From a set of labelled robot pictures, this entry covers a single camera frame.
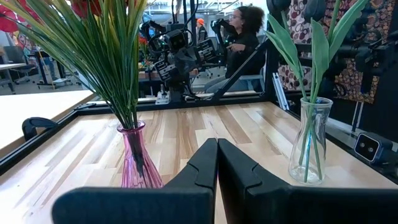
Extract silver aluminium bracket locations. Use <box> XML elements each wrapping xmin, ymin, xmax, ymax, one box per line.
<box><xmin>272</xmin><ymin>72</ymin><xmax>290</xmax><ymax>111</ymax></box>

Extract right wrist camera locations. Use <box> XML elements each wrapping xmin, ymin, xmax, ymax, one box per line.
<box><xmin>164</xmin><ymin>29</ymin><xmax>190</xmax><ymax>53</ymax></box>

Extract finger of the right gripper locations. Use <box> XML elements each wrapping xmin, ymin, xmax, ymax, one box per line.
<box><xmin>185</xmin><ymin>47</ymin><xmax>199</xmax><ymax>77</ymax></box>
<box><xmin>173</xmin><ymin>50</ymin><xmax>188</xmax><ymax>80</ymax></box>

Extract red flower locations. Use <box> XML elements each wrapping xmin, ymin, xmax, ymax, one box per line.
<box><xmin>70</xmin><ymin>0</ymin><xmax>139</xmax><ymax>130</ymax></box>

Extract pink glass vase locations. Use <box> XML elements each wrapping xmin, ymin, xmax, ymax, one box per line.
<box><xmin>116</xmin><ymin>120</ymin><xmax>165</xmax><ymax>189</ymax></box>

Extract clear glass vase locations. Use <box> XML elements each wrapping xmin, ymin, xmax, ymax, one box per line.
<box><xmin>288</xmin><ymin>96</ymin><xmax>334</xmax><ymax>186</ymax></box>

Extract black box camera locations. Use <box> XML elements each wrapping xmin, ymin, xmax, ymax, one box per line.
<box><xmin>353</xmin><ymin>131</ymin><xmax>394</xmax><ymax>165</ymax></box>

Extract red flower bunch green stems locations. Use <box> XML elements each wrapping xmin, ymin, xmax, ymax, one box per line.
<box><xmin>0</xmin><ymin>0</ymin><xmax>131</xmax><ymax>130</ymax></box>
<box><xmin>123</xmin><ymin>0</ymin><xmax>149</xmax><ymax>130</ymax></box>

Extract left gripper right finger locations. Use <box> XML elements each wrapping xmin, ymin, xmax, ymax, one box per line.
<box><xmin>217</xmin><ymin>138</ymin><xmax>398</xmax><ymax>224</ymax></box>

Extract dark tulip green stem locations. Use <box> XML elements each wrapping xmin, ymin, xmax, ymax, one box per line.
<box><xmin>306</xmin><ymin>0</ymin><xmax>370</xmax><ymax>181</ymax></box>
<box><xmin>265</xmin><ymin>0</ymin><xmax>312</xmax><ymax>184</ymax></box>
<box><xmin>298</xmin><ymin>0</ymin><xmax>330</xmax><ymax>183</ymax></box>

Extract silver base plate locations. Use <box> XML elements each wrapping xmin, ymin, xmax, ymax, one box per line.
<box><xmin>154</xmin><ymin>90</ymin><xmax>170</xmax><ymax>105</ymax></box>

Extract person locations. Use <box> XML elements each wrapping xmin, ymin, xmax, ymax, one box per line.
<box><xmin>195</xmin><ymin>17</ymin><xmax>208</xmax><ymax>43</ymax></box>
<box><xmin>203</xmin><ymin>5</ymin><xmax>267</xmax><ymax>94</ymax></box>

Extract black frame clamp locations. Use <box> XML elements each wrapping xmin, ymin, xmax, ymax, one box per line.
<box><xmin>21</xmin><ymin>116</ymin><xmax>59</xmax><ymax>141</ymax></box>

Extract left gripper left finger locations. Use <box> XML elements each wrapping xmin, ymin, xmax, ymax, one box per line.
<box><xmin>51</xmin><ymin>138</ymin><xmax>219</xmax><ymax>224</ymax></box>

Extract light wood desk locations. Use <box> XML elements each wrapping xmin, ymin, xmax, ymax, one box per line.
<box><xmin>0</xmin><ymin>89</ymin><xmax>96</xmax><ymax>158</ymax></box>

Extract white table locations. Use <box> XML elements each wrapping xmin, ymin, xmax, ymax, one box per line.
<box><xmin>0</xmin><ymin>62</ymin><xmax>28</xmax><ymax>94</ymax></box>

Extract brown circle patterned cloth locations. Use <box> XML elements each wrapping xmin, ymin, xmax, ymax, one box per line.
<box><xmin>276</xmin><ymin>0</ymin><xmax>398</xmax><ymax>105</ymax></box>

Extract dark office chair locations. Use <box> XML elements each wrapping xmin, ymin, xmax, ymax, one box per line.
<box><xmin>2</xmin><ymin>45</ymin><xmax>35</xmax><ymax>85</ymax></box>

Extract black aluminium frame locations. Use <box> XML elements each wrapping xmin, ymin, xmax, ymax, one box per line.
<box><xmin>0</xmin><ymin>37</ymin><xmax>398</xmax><ymax>184</ymax></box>

